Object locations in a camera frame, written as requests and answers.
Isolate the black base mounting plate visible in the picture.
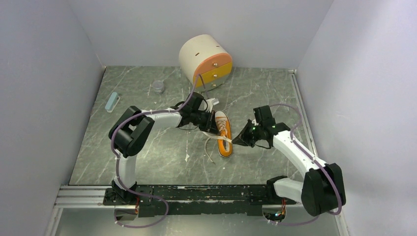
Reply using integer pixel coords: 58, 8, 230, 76
102, 184, 295, 217

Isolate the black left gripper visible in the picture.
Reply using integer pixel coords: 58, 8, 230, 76
190, 109, 220, 136

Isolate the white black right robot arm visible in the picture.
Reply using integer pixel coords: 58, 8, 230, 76
232, 105, 346, 217

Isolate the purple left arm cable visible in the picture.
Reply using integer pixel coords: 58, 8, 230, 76
111, 74, 170, 229

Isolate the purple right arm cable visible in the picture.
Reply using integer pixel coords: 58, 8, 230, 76
267, 103, 343, 226

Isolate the light blue eraser block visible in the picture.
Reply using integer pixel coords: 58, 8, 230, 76
105, 92, 120, 113

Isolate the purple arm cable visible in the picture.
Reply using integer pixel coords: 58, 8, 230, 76
111, 74, 170, 229
267, 103, 343, 226

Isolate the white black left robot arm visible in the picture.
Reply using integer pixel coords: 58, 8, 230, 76
109, 92, 219, 205

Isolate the white shoelace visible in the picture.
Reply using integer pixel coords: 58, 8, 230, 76
204, 134, 232, 165

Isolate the aluminium rail frame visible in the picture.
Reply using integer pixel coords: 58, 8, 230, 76
44, 69, 351, 236

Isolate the small clear round jar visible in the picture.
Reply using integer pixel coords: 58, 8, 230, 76
152, 80, 165, 94

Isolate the round cream drawer cabinet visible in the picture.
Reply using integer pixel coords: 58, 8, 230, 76
179, 34, 233, 92

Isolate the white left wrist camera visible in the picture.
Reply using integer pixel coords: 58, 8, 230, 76
206, 98, 219, 112

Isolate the orange canvas sneaker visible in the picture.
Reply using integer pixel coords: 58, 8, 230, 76
215, 111, 233, 158

